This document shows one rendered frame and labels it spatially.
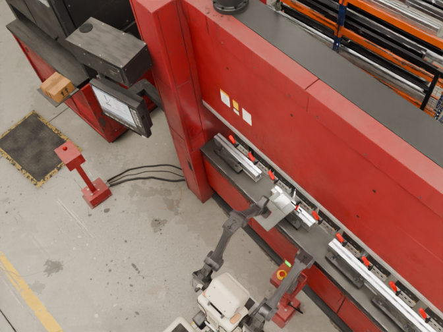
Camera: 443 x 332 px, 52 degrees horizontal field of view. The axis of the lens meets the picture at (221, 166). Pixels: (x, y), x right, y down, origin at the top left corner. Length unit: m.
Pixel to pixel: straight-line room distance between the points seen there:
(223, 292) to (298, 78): 1.25
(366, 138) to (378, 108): 0.17
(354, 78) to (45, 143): 3.82
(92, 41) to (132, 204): 1.97
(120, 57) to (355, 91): 1.47
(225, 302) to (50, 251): 2.39
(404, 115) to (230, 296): 1.33
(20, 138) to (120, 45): 2.72
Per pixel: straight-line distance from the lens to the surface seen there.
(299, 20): 4.86
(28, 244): 4.79
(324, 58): 2.30
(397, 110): 2.15
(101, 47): 3.07
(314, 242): 3.32
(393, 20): 3.98
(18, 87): 6.04
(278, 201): 3.29
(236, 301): 2.64
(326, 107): 2.11
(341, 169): 2.39
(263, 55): 2.31
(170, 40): 2.82
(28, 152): 5.34
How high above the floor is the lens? 3.93
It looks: 58 degrees down
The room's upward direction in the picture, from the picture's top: 9 degrees counter-clockwise
